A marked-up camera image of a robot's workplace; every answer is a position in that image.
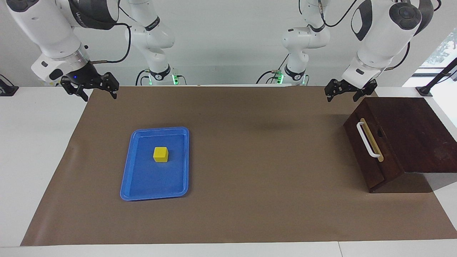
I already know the dark wooden cabinet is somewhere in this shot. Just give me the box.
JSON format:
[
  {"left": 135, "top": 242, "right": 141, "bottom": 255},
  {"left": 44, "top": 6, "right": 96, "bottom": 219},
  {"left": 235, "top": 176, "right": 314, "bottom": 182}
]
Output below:
[{"left": 343, "top": 97, "right": 457, "bottom": 194}]

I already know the blue plastic tray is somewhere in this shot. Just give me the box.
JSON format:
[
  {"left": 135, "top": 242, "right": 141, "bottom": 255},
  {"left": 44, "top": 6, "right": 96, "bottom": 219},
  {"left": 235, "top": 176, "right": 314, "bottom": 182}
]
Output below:
[{"left": 120, "top": 127, "right": 190, "bottom": 201}]

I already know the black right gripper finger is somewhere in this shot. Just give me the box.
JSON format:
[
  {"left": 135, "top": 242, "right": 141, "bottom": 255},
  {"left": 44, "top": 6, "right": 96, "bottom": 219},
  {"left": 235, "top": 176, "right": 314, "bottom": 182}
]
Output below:
[
  {"left": 102, "top": 72, "right": 119, "bottom": 100},
  {"left": 61, "top": 81, "right": 89, "bottom": 102}
]

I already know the black clamp mount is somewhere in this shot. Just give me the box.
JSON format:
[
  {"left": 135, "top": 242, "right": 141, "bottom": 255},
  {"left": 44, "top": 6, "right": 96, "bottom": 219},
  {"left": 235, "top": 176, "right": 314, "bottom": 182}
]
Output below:
[{"left": 0, "top": 74, "right": 19, "bottom": 97}]

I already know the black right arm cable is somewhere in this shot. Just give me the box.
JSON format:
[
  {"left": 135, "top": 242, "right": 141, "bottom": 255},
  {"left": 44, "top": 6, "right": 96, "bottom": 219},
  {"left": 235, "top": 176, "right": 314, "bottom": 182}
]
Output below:
[{"left": 73, "top": 0, "right": 132, "bottom": 65}]

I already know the yellow cube block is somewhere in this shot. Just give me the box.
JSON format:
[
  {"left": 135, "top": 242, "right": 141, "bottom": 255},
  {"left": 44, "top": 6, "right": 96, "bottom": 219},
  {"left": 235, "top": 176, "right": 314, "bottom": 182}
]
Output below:
[{"left": 153, "top": 146, "right": 169, "bottom": 163}]

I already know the brown table mat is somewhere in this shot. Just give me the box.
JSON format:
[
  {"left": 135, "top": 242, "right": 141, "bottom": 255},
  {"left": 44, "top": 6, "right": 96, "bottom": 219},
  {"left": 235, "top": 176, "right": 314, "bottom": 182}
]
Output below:
[{"left": 20, "top": 85, "right": 457, "bottom": 247}]

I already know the glass window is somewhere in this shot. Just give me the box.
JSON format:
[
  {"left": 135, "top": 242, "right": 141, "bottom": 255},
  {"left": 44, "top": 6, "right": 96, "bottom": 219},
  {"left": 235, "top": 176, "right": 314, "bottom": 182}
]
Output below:
[{"left": 418, "top": 29, "right": 457, "bottom": 74}]

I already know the white drawer handle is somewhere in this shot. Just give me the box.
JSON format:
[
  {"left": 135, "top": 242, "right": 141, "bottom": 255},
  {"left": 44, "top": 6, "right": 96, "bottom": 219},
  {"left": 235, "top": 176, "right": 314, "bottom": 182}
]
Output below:
[{"left": 356, "top": 121, "right": 382, "bottom": 158}]

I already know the wooden drawer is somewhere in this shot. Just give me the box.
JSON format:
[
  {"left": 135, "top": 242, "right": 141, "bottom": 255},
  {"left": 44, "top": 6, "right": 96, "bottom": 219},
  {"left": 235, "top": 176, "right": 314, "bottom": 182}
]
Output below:
[{"left": 343, "top": 98, "right": 405, "bottom": 190}]

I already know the black base cable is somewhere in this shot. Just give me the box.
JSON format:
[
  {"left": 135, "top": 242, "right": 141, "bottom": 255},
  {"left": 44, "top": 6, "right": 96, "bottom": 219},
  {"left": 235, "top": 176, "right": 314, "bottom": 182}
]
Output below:
[
  {"left": 256, "top": 70, "right": 282, "bottom": 85},
  {"left": 135, "top": 70, "right": 150, "bottom": 86}
]

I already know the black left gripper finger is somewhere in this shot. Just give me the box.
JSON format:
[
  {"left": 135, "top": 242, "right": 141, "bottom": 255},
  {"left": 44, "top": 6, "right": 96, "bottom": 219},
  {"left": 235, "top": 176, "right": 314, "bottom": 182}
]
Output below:
[
  {"left": 353, "top": 79, "right": 378, "bottom": 102},
  {"left": 324, "top": 79, "right": 342, "bottom": 103}
]

